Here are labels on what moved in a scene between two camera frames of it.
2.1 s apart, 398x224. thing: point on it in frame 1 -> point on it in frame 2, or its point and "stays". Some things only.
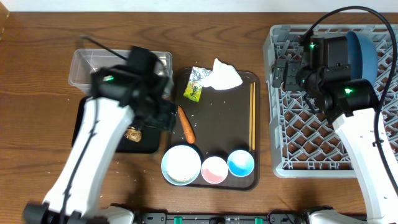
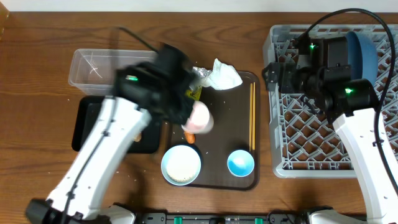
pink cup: x=214 y=170 -> x=200 y=121
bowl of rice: x=181 y=165 stays
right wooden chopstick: x=254 y=114 stays
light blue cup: x=240 y=163 stays
